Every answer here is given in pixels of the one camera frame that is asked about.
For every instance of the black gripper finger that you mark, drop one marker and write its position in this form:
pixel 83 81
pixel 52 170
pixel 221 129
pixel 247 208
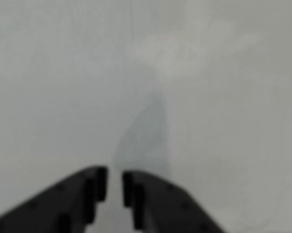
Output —
pixel 165 208
pixel 51 206

